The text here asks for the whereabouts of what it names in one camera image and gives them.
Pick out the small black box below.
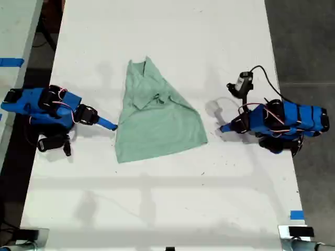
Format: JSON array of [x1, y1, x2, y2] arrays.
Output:
[[288, 226, 314, 238], [18, 229, 40, 241]]

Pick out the black floor cable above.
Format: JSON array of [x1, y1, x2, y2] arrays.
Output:
[[33, 18, 57, 52]]

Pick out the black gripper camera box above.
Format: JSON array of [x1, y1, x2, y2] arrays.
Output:
[[226, 72, 254, 99], [37, 133, 72, 157]]

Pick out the shiny metal bracket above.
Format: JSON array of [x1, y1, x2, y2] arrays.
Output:
[[277, 224, 316, 251]]

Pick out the white side table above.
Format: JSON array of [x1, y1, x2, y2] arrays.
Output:
[[0, 0, 44, 170]]

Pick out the black camera cable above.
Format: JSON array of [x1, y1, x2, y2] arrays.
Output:
[[250, 65, 289, 103]]

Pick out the pale green T-shirt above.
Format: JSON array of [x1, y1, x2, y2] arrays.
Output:
[[115, 55, 209, 164]]

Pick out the long blue tape strip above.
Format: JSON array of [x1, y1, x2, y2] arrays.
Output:
[[0, 58, 25, 68]]

